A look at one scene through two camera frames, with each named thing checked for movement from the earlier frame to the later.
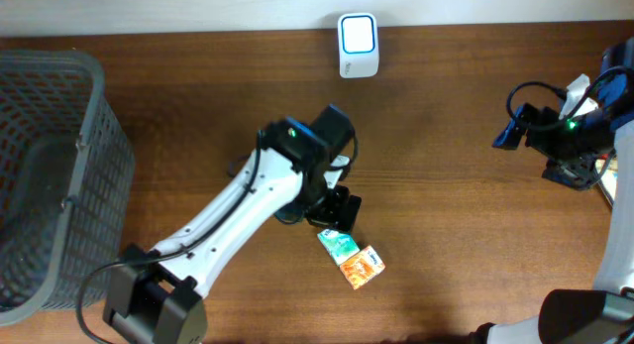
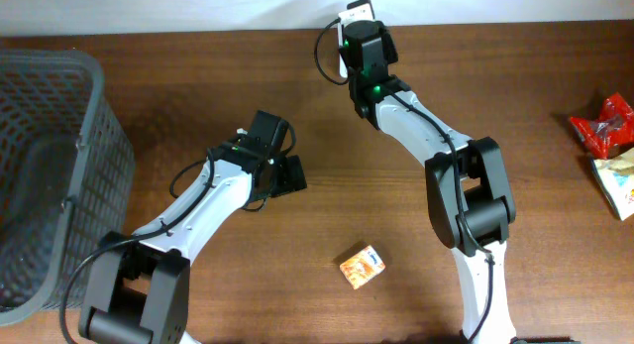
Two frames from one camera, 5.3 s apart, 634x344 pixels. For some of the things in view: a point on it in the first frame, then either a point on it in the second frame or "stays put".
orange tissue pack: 363,268 stays put
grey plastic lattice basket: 67,182 stays put
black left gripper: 336,211 -> 290,174
